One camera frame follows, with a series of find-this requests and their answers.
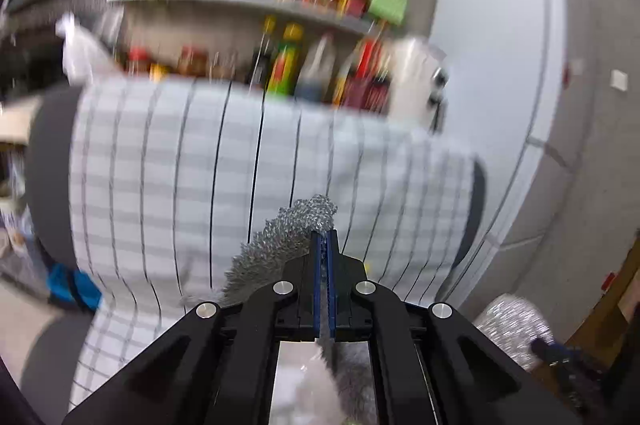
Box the grey knitted cloth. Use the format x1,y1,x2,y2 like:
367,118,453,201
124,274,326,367
220,194,378,425

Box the red capped jar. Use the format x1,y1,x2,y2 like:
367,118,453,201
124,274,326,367
125,47,153,78

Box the white plastic bag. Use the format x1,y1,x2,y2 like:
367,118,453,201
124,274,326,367
55,12,118,83

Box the blue cloth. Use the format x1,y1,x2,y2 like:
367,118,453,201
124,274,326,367
47,265,103,313

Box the brown spice jar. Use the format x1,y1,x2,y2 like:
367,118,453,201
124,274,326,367
177,46,211,78

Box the white kitchen counter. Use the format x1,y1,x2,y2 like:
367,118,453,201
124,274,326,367
0,97,43,143

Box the brown wooden furniture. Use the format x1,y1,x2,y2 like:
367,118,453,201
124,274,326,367
565,235,640,386

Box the dark soy sauce bottle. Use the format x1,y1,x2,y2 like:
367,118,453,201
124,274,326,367
247,16,277,88

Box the green bottle with yellow cap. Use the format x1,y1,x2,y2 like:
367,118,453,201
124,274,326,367
265,23,306,98

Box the white checked cloth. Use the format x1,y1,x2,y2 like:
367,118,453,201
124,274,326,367
67,77,476,411

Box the red labelled bottle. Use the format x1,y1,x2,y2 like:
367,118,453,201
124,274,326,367
332,37,393,113

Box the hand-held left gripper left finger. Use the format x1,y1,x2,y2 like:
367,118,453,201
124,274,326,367
62,230,323,425

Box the clear bottle with dark liquid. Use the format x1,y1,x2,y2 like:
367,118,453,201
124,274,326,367
295,32,336,103

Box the white refrigerator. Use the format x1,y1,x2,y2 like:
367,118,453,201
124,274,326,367
427,0,568,306

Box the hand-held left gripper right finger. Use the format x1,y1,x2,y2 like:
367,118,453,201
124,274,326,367
324,229,583,425

